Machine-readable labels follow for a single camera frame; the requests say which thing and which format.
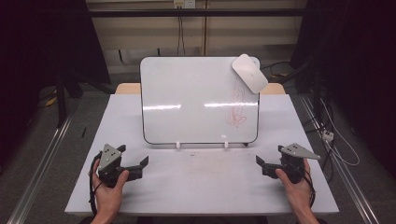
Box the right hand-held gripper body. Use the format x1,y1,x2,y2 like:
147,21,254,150
277,142,321,185

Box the white cable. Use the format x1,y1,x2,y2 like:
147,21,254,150
319,97,361,167

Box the black floor cables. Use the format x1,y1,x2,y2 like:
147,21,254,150
303,90,337,185

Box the black hanging cable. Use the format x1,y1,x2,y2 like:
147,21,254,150
177,7,187,57

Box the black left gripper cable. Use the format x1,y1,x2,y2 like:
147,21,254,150
88,151,105,217

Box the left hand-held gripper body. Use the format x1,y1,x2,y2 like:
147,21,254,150
97,143,127,189

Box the wooden table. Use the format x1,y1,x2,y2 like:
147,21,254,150
114,81,287,95

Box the aluminium floor rail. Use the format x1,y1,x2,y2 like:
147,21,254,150
299,93,381,224
6,114,75,224

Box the person's right hand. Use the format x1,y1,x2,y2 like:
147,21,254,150
275,159,315,216

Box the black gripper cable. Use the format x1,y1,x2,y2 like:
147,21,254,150
88,151,105,217
297,167,317,209

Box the white whiteboard eraser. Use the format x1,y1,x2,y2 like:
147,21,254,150
231,53,269,94

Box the black tripod stand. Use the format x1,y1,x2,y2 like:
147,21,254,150
53,65,117,129

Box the white power adapter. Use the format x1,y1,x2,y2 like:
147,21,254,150
321,129,335,143

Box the person's left hand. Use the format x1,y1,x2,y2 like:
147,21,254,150
92,158,131,219

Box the white dry-erase whiteboard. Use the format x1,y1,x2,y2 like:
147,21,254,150
139,55,262,146

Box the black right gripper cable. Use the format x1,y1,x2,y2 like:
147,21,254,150
297,167,317,209

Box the black curtain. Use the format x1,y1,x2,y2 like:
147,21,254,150
0,0,112,171
289,0,396,180

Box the white wall socket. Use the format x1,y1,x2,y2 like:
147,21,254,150
173,0,197,9

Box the black horizontal bar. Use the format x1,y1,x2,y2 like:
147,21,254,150
88,7,306,19

